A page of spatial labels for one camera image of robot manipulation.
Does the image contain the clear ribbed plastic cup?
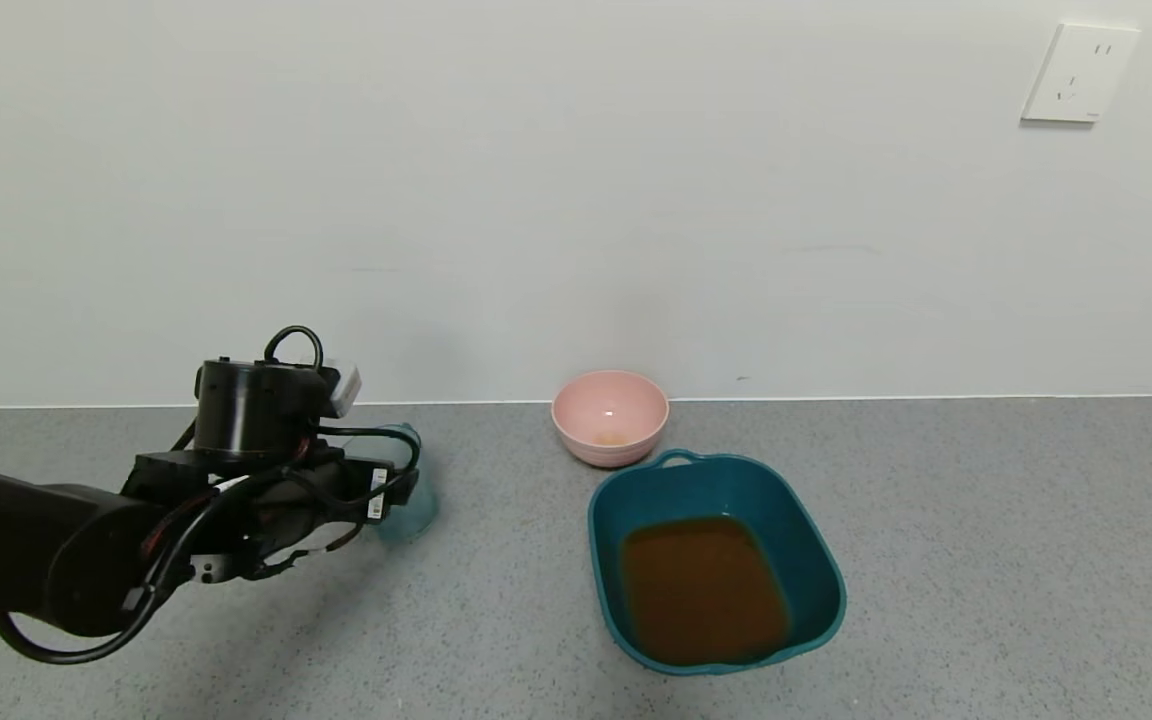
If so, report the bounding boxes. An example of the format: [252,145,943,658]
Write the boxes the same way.
[371,423,439,544]

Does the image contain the brown liquid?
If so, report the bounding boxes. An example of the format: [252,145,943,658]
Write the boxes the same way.
[620,515,793,667]

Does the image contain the pink bowl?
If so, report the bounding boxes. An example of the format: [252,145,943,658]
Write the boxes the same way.
[552,371,670,469]

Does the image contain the teal square basin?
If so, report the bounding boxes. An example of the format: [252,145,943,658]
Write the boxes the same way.
[588,450,847,676]

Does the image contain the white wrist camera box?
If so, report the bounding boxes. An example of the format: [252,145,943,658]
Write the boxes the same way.
[321,362,363,419]

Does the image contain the thin black camera cable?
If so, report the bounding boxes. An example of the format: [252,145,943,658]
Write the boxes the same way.
[264,325,424,507]

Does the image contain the thick black cable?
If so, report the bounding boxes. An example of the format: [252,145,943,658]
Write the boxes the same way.
[0,470,272,666]

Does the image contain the white wall socket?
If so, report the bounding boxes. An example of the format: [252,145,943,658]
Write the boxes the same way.
[1021,23,1140,124]

